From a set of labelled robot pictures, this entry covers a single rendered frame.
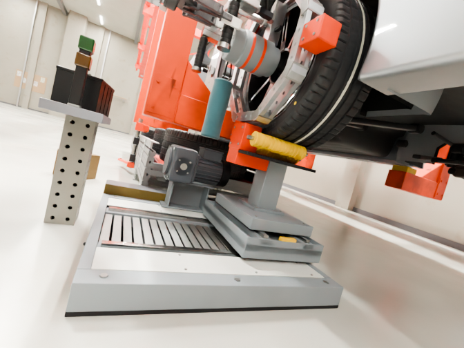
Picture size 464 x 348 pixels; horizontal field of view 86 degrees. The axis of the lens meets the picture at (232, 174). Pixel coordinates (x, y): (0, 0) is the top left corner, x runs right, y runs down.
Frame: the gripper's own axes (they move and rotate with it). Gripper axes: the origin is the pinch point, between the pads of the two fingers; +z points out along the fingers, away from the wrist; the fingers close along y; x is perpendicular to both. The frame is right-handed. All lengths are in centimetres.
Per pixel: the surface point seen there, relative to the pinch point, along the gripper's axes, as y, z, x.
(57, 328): 26, -27, -83
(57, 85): -20, -45, -33
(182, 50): -60, -4, 7
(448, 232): -94, 385, -66
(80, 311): 23, -23, -82
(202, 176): -42, 18, -55
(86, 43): -10.2, -37.8, -19.2
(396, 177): -66, 206, -22
